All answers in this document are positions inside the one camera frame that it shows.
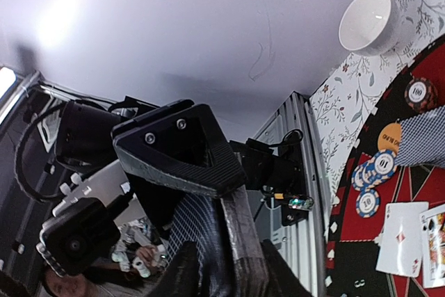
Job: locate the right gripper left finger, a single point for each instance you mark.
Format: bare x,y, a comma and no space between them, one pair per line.
181,278

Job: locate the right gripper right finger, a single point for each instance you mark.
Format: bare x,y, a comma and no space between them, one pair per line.
282,281

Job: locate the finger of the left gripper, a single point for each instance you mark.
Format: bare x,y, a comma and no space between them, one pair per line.
179,146

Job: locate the blue playing card deck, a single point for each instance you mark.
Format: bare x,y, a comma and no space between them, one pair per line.
230,262

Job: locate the single blue white chip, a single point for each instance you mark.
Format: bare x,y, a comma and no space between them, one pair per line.
367,203

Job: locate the spread blue chips pile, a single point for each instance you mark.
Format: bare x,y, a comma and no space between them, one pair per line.
374,172

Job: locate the queen of spades card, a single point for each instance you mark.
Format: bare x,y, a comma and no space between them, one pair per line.
432,241

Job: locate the red black chip stack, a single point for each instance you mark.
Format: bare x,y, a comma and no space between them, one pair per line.
421,95

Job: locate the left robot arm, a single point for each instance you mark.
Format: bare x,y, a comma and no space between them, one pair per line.
84,145

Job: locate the person behind the rig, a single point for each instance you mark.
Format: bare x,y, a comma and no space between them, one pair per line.
100,280

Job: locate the round red black poker mat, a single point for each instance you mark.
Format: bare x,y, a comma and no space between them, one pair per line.
352,248

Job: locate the floral table cover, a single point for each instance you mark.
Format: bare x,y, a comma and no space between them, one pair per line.
343,103

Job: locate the orange big blind button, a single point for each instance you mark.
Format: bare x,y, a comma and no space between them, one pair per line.
390,137

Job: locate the white ceramic bowl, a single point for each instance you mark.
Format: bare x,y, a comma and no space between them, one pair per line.
370,27

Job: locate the aluminium front rail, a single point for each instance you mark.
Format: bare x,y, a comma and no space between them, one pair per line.
298,235

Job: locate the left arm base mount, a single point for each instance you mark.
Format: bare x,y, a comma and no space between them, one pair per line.
292,203

